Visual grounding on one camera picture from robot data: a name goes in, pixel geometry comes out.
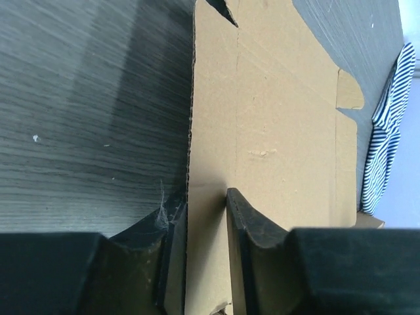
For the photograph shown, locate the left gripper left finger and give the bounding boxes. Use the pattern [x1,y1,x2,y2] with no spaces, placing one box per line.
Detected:
[1,191,188,314]

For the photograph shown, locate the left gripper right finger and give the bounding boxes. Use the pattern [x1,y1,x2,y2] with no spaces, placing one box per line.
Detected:
[226,188,419,314]

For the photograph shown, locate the brown cardboard box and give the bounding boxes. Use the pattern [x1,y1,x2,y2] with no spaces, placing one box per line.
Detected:
[354,211,385,229]
[185,1,364,314]

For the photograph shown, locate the folded brown cardboard box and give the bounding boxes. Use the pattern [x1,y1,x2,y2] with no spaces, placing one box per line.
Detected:
[354,211,385,229]

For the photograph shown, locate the blue white striped cloth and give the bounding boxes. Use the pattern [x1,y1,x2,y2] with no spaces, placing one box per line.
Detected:
[360,43,416,215]

